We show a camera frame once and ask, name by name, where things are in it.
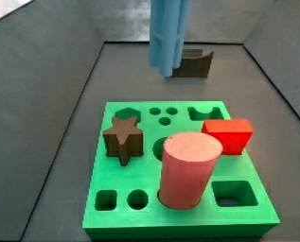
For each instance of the green shape sorter board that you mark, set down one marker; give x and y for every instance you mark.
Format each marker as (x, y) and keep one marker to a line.
(124, 209)

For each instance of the brown star block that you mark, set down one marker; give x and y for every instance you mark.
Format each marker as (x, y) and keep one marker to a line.
(124, 139)

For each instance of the pink cylinder block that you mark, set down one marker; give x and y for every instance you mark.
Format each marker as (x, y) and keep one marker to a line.
(189, 159)

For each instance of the red cube block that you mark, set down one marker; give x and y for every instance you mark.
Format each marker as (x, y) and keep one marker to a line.
(233, 133)

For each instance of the black curved block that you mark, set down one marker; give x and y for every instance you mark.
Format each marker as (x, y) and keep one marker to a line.
(195, 64)

